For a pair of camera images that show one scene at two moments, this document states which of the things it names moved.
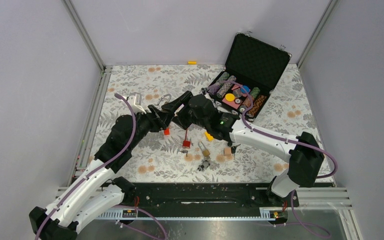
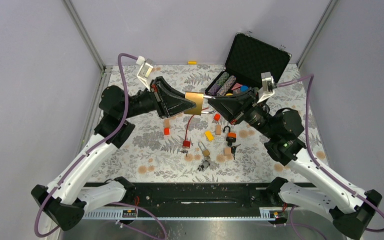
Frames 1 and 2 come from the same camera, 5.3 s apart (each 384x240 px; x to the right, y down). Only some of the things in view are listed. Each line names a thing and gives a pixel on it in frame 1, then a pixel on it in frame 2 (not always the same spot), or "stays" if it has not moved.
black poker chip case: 253,67 stays
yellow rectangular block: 208,136 stays
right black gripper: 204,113 to 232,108
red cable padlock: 186,143 stays
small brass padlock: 206,152 stays
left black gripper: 159,119 to 164,92
